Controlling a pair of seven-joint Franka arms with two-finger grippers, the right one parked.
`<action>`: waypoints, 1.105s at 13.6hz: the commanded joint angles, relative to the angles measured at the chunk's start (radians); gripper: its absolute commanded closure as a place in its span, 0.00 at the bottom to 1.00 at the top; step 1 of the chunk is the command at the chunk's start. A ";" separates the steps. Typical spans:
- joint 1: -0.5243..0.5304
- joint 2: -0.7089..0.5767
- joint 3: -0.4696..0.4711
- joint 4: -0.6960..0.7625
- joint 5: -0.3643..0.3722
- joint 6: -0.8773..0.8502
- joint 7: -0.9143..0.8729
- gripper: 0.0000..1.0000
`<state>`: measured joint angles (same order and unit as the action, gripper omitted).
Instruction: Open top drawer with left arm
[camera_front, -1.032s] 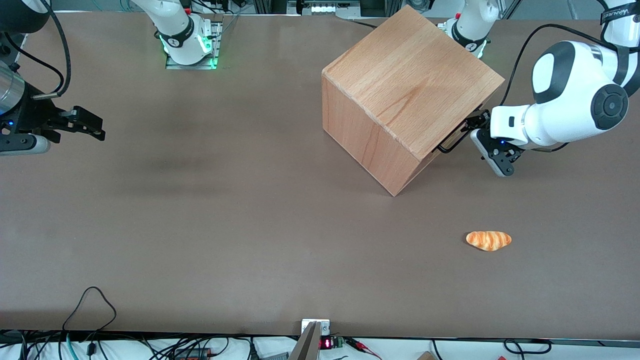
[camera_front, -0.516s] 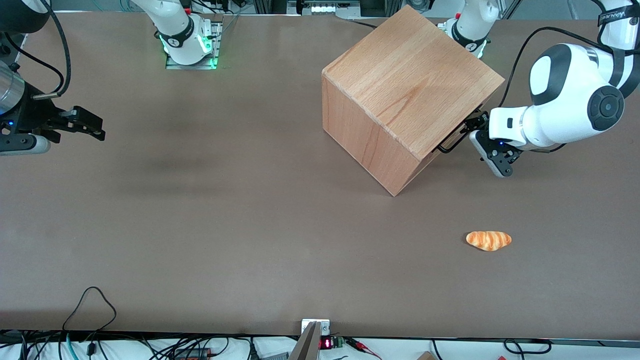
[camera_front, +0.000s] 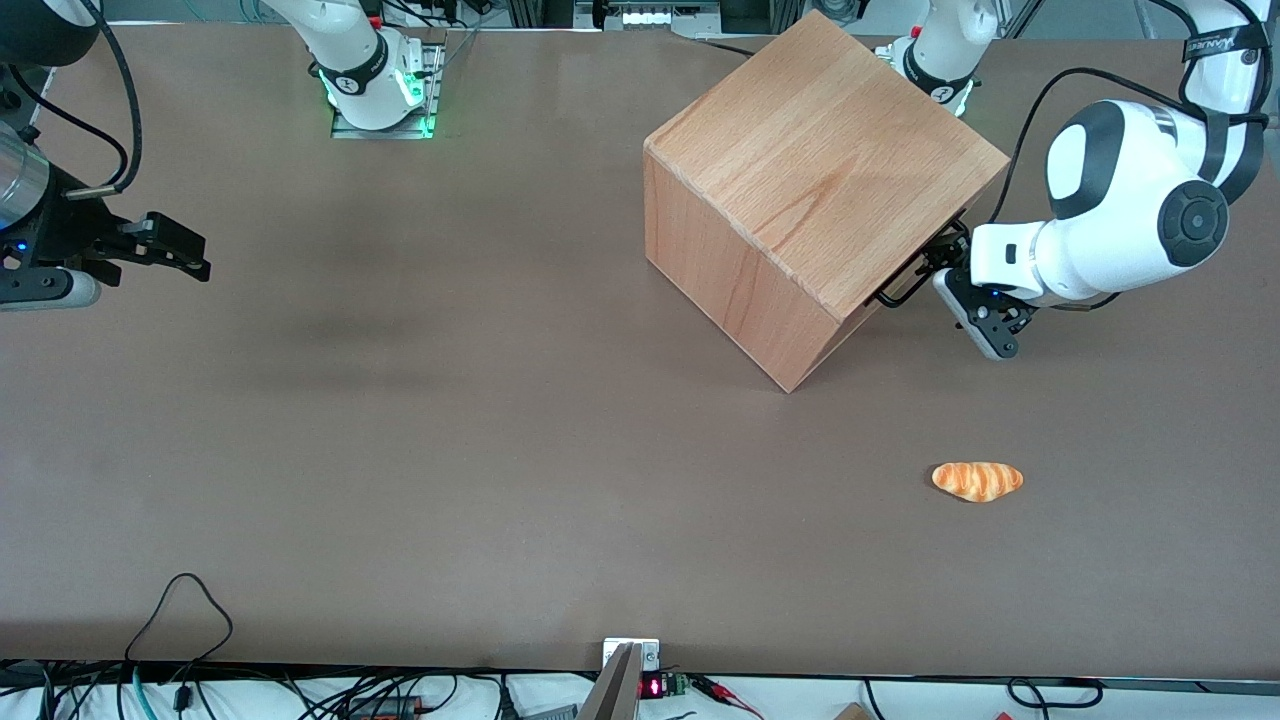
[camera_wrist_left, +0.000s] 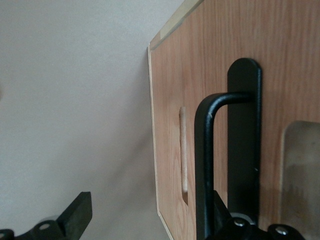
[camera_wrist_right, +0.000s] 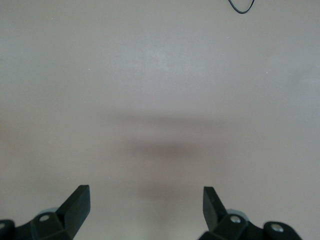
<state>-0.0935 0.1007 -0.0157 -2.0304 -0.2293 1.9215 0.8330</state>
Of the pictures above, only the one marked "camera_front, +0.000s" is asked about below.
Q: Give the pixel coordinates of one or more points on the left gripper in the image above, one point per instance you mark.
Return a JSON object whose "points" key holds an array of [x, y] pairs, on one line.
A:
{"points": [[948, 254]]}

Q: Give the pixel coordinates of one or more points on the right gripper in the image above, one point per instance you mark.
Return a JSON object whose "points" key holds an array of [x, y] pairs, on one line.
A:
{"points": [[70, 232]]}

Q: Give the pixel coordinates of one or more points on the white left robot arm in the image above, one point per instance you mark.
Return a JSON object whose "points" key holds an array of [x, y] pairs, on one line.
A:
{"points": [[1120, 200]]}

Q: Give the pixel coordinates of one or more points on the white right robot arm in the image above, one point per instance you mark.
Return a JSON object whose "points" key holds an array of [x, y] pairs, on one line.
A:
{"points": [[355, 60]]}

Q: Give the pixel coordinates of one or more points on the light wooden drawer cabinet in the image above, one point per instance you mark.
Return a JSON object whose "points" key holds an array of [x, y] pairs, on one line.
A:
{"points": [[800, 190]]}

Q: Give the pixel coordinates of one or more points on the orange striped toy bread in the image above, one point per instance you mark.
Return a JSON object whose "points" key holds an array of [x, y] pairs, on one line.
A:
{"points": [[977, 481]]}

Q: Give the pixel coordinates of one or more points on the small wooden block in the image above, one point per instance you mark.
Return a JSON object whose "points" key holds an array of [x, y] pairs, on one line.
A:
{"points": [[852, 712]]}

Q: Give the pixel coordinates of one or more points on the orange black electronic box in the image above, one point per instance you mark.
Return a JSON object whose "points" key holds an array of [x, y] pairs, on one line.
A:
{"points": [[385, 708]]}

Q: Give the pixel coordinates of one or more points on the red digit display module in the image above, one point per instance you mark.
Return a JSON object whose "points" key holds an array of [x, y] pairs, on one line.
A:
{"points": [[655, 686]]}

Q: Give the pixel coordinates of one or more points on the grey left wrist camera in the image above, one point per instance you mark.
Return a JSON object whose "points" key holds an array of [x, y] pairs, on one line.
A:
{"points": [[985, 320]]}

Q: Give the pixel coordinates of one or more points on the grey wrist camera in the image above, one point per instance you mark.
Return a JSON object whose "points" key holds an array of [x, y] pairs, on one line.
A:
{"points": [[985, 320], [50, 290]]}

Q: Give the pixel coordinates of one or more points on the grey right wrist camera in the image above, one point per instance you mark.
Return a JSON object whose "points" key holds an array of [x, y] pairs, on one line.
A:
{"points": [[50, 290]]}

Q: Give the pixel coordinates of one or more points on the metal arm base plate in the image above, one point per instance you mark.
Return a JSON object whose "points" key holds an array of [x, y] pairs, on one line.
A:
{"points": [[432, 90]]}

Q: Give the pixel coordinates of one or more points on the grey metal camera bracket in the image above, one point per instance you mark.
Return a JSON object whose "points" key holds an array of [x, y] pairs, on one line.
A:
{"points": [[625, 675]]}

